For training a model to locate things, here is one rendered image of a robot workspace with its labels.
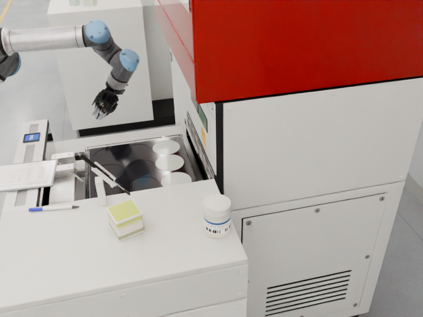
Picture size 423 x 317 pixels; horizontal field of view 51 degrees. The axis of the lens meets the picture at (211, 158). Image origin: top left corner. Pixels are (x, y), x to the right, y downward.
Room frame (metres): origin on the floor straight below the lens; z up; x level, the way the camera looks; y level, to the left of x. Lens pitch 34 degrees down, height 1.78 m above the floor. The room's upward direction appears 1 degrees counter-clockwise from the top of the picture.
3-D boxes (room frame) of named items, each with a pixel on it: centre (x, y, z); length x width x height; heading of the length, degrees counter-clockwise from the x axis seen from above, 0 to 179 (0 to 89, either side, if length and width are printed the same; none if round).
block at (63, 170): (1.26, 0.52, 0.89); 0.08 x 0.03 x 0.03; 103
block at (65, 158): (1.34, 0.54, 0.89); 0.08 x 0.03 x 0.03; 103
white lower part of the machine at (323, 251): (1.58, -0.26, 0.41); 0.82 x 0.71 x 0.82; 13
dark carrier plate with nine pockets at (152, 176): (1.26, 0.25, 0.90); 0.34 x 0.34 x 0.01; 13
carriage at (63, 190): (1.18, 0.50, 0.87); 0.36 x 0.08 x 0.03; 13
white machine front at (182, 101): (1.50, 0.07, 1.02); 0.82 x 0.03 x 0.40; 13
